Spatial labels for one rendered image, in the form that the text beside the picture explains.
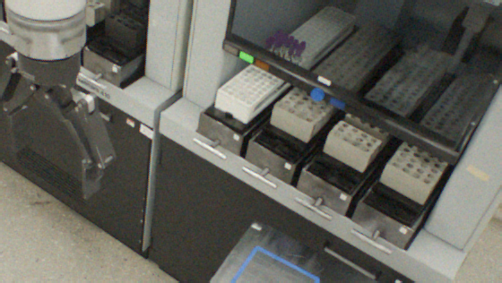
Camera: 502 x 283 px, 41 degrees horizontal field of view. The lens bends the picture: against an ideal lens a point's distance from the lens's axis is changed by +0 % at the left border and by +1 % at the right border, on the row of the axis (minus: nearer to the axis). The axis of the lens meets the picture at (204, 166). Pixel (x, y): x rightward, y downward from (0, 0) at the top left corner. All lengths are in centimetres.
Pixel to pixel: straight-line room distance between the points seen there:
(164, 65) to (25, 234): 92
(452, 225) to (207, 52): 72
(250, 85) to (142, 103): 31
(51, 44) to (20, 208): 179
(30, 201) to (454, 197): 156
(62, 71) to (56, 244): 163
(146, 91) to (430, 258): 86
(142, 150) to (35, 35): 118
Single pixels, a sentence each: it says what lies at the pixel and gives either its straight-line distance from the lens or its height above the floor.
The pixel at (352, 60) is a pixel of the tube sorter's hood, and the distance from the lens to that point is 148.
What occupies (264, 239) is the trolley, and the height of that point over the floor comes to 82.
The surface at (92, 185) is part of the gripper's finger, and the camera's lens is 91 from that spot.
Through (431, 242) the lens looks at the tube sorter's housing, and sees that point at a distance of 165.
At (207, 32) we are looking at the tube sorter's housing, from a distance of 168.
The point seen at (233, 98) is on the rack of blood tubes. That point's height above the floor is 86.
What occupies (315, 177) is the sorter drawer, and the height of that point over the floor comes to 80.
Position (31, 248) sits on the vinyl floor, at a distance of 240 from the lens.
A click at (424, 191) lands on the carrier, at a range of 157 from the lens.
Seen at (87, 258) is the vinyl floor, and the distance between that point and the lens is 236.
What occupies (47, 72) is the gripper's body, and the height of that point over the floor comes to 139.
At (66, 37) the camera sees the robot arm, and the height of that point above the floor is 144.
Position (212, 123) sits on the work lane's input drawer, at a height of 79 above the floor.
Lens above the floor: 186
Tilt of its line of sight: 44 degrees down
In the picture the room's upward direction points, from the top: 10 degrees clockwise
